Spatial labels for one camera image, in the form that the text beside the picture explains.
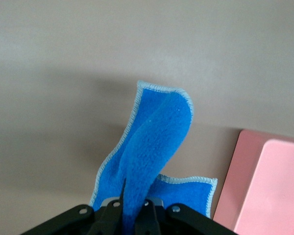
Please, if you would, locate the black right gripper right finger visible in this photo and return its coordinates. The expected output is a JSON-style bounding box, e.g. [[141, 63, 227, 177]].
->
[[134, 198, 160, 235]]

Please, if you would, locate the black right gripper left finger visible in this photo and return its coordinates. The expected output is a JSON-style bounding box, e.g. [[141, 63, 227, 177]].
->
[[88, 178, 127, 235]]

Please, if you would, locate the blue microfibre cloth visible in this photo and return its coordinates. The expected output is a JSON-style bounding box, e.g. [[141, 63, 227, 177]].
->
[[89, 80, 218, 235]]

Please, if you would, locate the pink plastic bin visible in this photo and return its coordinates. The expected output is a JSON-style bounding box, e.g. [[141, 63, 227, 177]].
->
[[212, 129, 294, 235]]

